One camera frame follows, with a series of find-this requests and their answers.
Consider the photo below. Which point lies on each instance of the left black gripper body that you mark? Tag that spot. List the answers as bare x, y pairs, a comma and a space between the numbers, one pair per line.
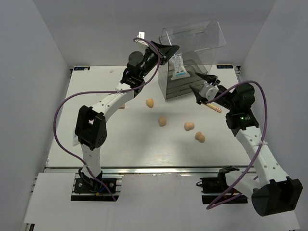
150, 59

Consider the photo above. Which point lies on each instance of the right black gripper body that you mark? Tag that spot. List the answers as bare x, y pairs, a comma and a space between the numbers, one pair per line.
224, 100

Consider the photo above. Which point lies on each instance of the white blue sachet packet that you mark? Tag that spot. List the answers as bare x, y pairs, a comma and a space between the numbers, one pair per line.
179, 70

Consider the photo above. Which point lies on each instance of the clear acrylic organizer box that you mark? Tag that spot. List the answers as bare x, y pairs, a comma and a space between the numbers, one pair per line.
198, 45

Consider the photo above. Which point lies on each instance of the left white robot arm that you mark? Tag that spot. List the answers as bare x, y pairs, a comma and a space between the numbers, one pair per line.
91, 121

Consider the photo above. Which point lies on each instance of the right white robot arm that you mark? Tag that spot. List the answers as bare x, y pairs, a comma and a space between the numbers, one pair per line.
264, 182

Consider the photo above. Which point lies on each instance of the beige makeup sponge right upper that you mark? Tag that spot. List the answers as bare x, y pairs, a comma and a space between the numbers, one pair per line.
189, 126

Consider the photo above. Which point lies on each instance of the beige makeup sponge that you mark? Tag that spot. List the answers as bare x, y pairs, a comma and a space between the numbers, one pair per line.
150, 102
189, 126
200, 137
162, 121

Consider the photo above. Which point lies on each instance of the beige makeup sponge right lower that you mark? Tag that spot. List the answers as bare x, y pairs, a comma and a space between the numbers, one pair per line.
200, 137

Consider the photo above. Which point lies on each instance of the beige makeup sponge far left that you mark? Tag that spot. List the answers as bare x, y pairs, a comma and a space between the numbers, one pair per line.
150, 102

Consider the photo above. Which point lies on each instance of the beige makeup sponge centre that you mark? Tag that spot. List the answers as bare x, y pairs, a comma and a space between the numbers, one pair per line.
162, 121

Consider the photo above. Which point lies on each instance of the right blue table label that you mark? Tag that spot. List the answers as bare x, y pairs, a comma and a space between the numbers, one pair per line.
224, 66

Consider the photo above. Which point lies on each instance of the blue table label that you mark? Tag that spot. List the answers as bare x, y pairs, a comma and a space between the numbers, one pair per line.
224, 66
81, 68

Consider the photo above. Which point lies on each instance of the beige rose-gold lipstick pen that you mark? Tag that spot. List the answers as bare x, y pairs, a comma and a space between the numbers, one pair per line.
213, 107

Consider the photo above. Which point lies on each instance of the left blue table label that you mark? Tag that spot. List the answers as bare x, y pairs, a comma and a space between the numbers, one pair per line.
81, 68

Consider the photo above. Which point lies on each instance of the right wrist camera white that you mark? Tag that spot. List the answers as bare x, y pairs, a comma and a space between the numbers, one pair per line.
209, 91

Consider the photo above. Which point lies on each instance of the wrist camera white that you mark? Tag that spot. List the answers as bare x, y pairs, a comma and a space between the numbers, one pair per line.
209, 91
140, 40

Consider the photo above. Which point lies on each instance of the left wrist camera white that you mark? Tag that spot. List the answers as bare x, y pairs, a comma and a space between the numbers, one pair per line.
140, 40

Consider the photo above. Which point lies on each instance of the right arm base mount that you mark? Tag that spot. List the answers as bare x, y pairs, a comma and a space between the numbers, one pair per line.
212, 187

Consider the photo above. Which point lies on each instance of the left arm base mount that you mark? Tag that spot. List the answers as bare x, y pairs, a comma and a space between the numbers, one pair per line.
83, 192

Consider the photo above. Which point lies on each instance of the aluminium rail front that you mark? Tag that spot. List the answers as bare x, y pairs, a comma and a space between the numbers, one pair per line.
140, 170

